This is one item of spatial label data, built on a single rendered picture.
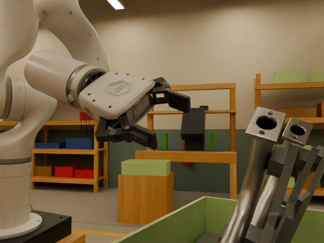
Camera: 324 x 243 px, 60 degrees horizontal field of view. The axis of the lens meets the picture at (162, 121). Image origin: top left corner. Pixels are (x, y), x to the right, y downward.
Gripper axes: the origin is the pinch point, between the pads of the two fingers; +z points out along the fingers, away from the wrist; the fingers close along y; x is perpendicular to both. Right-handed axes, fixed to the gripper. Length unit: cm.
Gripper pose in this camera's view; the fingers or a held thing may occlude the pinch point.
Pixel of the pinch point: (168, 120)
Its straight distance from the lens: 42.7
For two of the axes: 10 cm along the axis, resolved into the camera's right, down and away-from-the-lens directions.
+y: 5.7, -5.9, 5.7
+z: 8.2, 3.3, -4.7
